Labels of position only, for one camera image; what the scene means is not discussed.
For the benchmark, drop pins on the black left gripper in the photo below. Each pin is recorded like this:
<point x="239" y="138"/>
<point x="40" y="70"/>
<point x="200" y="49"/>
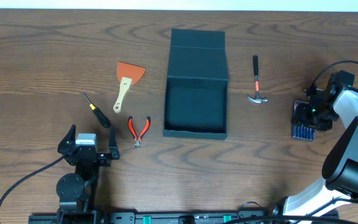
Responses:
<point x="89" y="155"/>

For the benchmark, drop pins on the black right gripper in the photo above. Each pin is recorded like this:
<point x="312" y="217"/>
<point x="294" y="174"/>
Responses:
<point x="323" y="127"/>

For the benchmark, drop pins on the blue drill bit case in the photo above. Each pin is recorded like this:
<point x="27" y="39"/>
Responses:
<point x="299" y="131"/>

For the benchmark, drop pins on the small steel claw hammer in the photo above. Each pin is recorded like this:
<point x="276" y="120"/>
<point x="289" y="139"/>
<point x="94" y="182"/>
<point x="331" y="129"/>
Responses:
<point x="257" y="98"/>

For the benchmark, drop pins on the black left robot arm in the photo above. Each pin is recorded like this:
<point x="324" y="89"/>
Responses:
<point x="77" y="190"/>

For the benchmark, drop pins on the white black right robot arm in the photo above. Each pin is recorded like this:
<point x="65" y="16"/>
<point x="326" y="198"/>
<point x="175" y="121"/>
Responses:
<point x="338" y="184"/>

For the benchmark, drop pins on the black yellow screwdriver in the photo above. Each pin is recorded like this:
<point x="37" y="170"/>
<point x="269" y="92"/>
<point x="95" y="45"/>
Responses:
<point x="102" y="118"/>

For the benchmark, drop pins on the red black pliers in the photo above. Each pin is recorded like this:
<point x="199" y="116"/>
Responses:
<point x="138" y="137"/>

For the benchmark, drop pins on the dark green open box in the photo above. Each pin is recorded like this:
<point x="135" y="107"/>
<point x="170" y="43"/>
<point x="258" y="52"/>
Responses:
<point x="196" y="89"/>

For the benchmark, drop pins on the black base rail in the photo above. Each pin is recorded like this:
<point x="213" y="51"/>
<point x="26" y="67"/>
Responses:
<point x="146" y="218"/>

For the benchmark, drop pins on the orange scraper wooden handle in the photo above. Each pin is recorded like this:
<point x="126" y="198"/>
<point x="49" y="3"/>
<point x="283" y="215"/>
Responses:
<point x="128" y="75"/>

